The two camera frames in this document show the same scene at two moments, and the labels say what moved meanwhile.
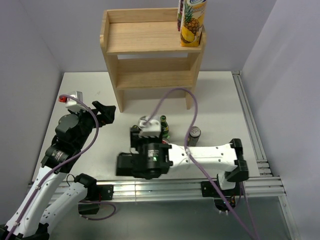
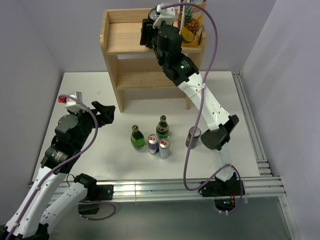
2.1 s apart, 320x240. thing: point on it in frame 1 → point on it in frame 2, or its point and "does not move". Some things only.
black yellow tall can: (144, 121) → (153, 14)
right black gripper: (135, 139) → (147, 29)
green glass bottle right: (165, 127) does not move
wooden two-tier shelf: (142, 49) does not move
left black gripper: (107, 113) does not move
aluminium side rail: (262, 167) does not move
